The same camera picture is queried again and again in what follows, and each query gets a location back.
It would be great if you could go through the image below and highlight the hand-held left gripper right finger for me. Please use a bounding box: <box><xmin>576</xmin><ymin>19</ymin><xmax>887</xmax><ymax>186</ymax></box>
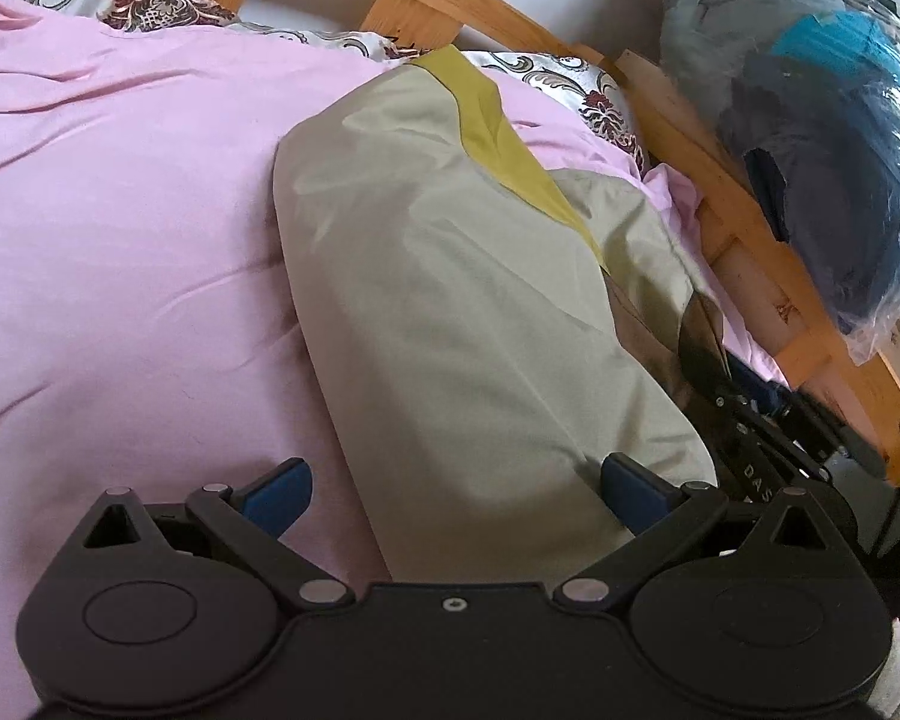
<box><xmin>554</xmin><ymin>453</ymin><xmax>835</xmax><ymax>611</ymax></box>

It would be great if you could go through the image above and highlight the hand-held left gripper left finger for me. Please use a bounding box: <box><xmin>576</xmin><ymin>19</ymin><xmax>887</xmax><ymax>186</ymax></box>
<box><xmin>82</xmin><ymin>457</ymin><xmax>354</xmax><ymax>611</ymax></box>

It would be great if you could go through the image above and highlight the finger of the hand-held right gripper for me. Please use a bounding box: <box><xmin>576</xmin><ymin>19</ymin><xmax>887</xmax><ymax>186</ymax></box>
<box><xmin>677</xmin><ymin>310</ymin><xmax>733</xmax><ymax>400</ymax></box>
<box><xmin>729</xmin><ymin>358</ymin><xmax>793</xmax><ymax>415</ymax></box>

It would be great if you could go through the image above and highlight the yellow and brown jacket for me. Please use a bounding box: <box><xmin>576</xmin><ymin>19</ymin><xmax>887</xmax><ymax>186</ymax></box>
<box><xmin>270</xmin><ymin>43</ymin><xmax>730</xmax><ymax>587</ymax></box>

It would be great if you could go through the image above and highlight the plastic bag of clothes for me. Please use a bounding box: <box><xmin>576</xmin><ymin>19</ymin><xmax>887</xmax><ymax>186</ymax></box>
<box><xmin>658</xmin><ymin>0</ymin><xmax>900</xmax><ymax>367</ymax></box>

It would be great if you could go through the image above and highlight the pink bed sheet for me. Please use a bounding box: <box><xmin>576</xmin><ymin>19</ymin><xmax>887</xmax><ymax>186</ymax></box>
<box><xmin>0</xmin><ymin>0</ymin><xmax>790</xmax><ymax>605</ymax></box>

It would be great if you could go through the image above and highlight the wooden bed frame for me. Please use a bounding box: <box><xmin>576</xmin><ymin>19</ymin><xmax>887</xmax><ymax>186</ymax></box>
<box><xmin>206</xmin><ymin>0</ymin><xmax>900</xmax><ymax>490</ymax></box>

